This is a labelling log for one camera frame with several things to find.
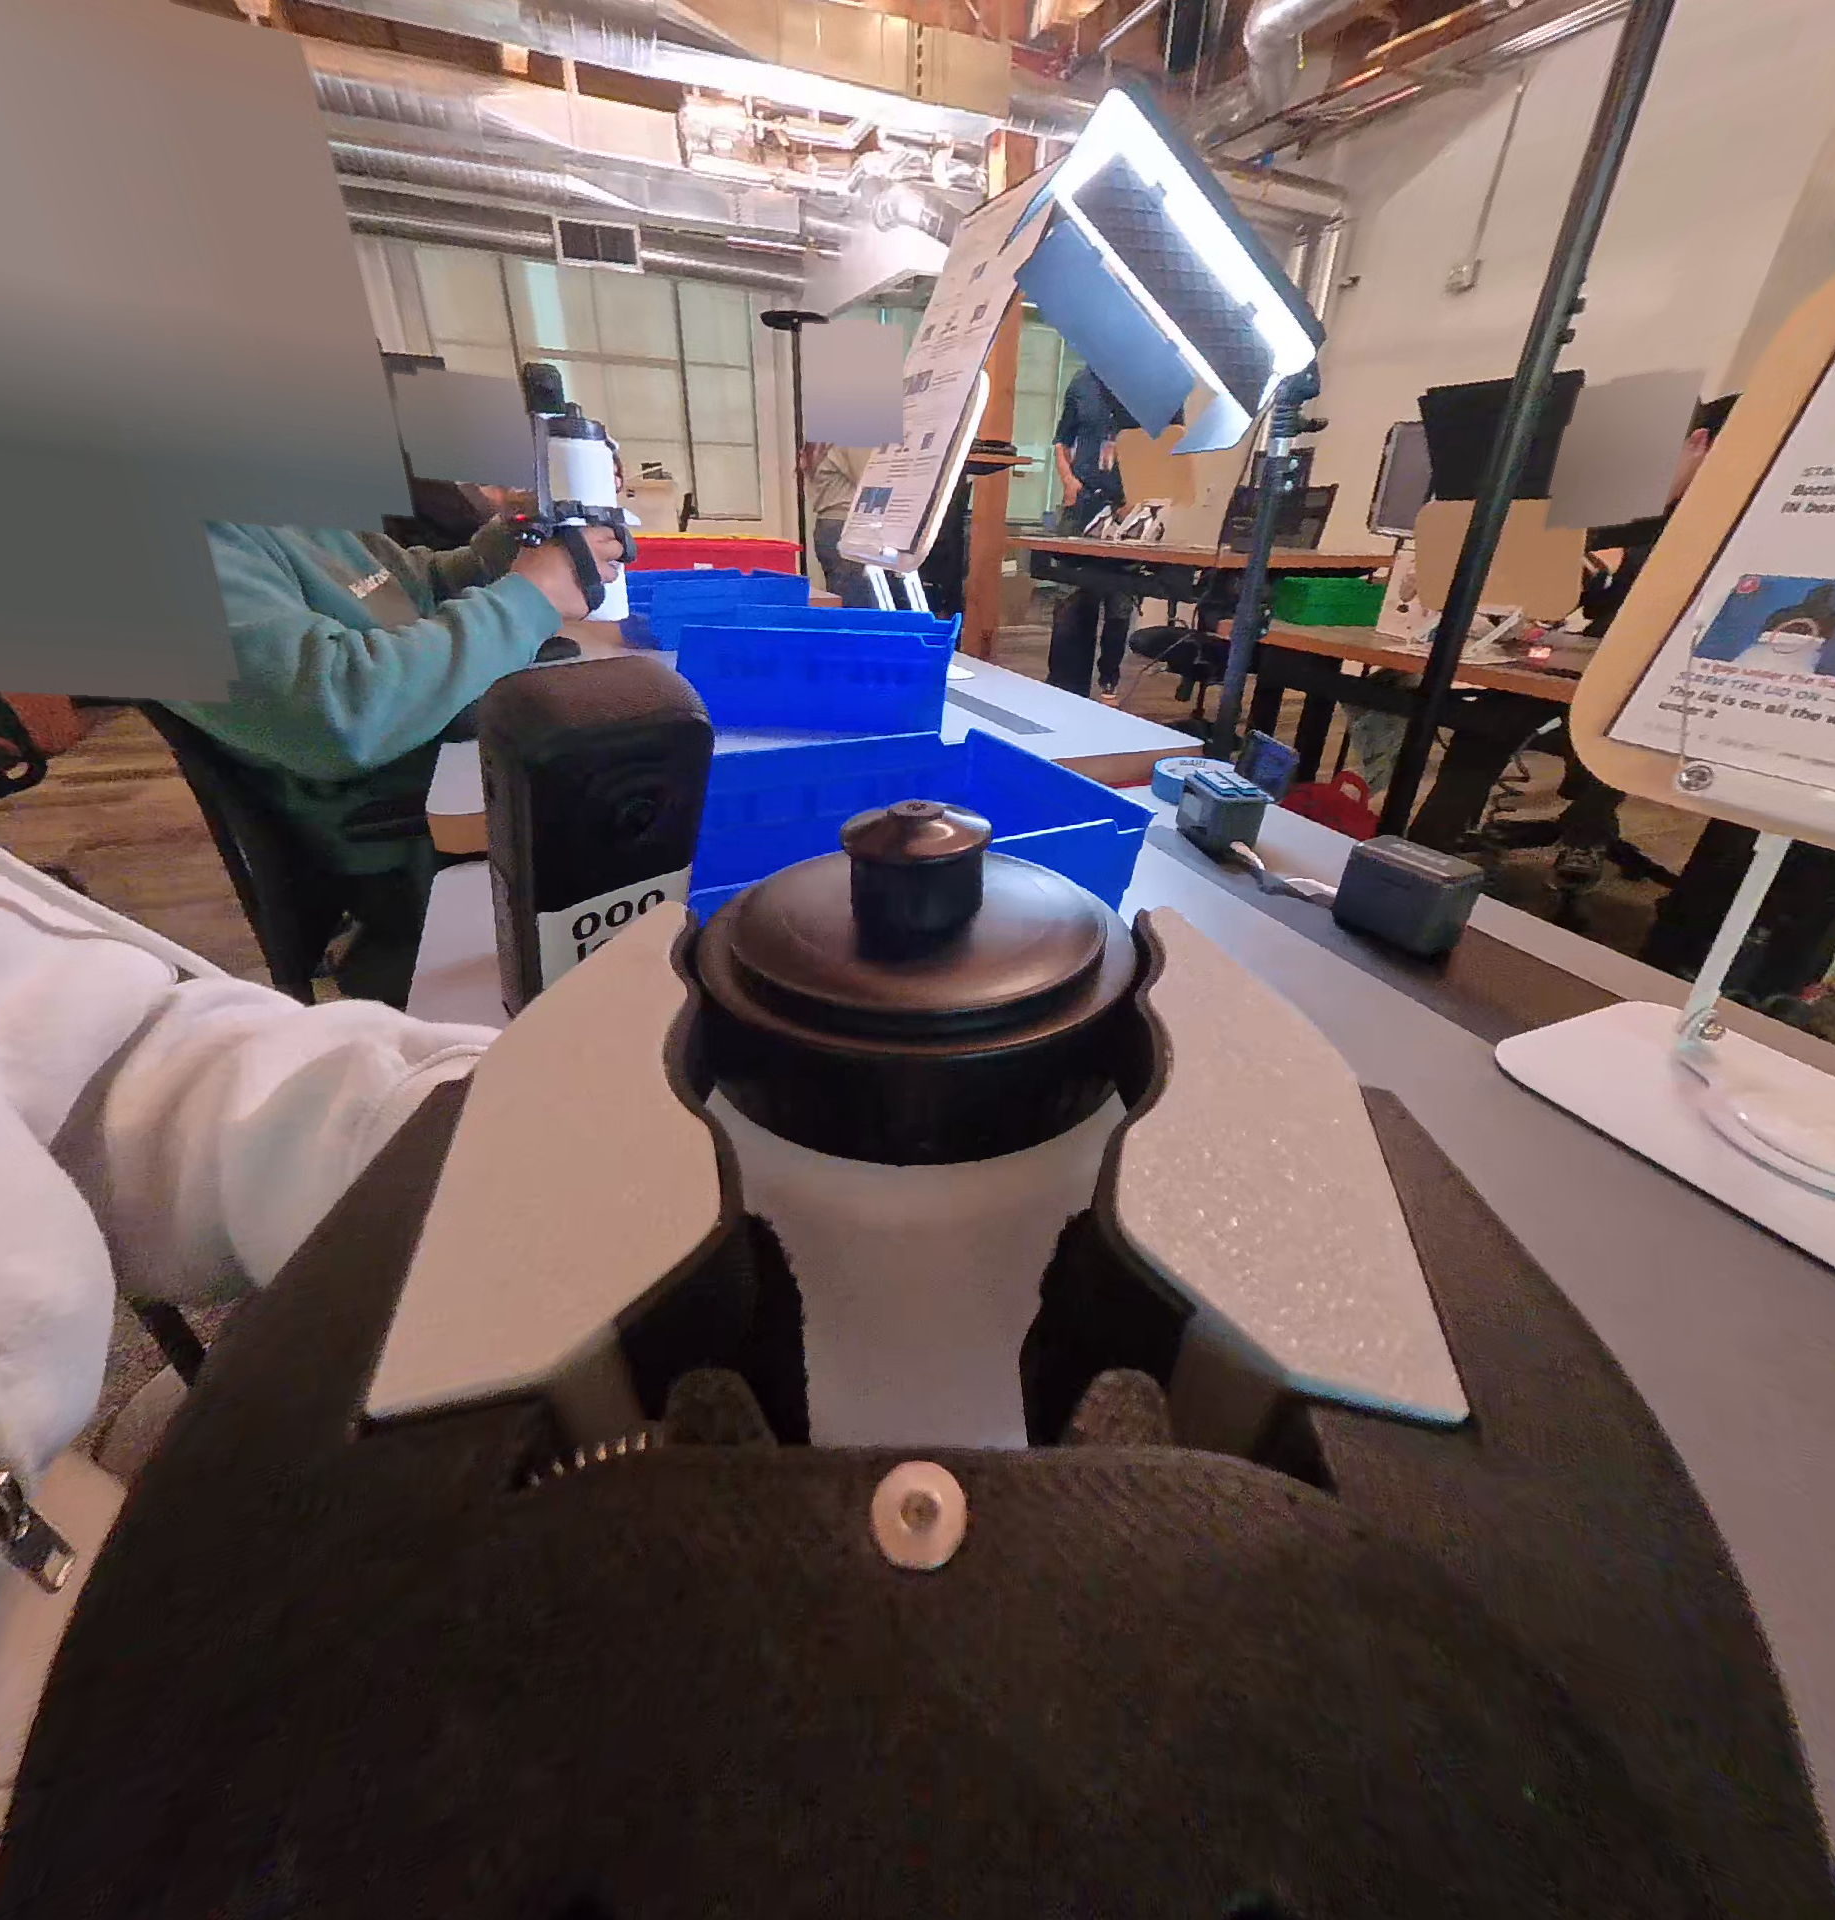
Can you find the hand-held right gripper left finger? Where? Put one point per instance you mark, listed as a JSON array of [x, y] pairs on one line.
[[558, 1186]]

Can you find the grey power adapter box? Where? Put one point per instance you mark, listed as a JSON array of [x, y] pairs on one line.
[[1405, 892]]

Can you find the wooden instruction board stand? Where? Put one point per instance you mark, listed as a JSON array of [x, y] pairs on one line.
[[934, 391], [1651, 645]]

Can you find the red crate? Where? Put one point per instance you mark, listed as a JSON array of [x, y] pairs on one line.
[[1330, 810]]

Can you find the small grey charger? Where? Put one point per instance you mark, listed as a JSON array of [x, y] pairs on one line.
[[1224, 818]]

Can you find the wooden post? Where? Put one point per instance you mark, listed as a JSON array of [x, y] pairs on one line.
[[994, 600]]

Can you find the cardboard sheet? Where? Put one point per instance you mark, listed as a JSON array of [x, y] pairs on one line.
[[1502, 556]]

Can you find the grey tablet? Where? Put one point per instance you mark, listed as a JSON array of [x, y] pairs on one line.
[[1405, 480]]

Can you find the black bottle lid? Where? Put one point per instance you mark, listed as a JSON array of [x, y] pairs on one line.
[[919, 1020]]

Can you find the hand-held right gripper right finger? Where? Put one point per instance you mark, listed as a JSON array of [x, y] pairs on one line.
[[1278, 1200]]

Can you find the black monitor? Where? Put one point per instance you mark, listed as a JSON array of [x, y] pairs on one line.
[[1487, 435]]

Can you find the white plastic bottle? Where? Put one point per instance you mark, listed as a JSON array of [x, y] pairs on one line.
[[919, 1275]]

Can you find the blue tape roll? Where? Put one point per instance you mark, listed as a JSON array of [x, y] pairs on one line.
[[1165, 780]]

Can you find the red plastic bin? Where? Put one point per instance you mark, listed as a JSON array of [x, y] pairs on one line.
[[709, 551]]

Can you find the person's left forearm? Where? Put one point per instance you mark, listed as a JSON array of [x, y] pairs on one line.
[[227, 1111]]

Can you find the blue plastic bin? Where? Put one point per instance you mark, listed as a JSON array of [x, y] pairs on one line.
[[799, 683], [889, 780], [709, 600]]

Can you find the green plastic bin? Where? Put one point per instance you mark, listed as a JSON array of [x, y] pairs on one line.
[[1323, 600]]

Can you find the long wooden table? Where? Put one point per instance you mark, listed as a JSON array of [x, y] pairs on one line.
[[1188, 551]]

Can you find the studio light panel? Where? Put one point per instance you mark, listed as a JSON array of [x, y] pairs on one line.
[[1158, 256]]

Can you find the small blue box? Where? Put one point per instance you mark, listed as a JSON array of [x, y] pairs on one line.
[[1270, 761]]

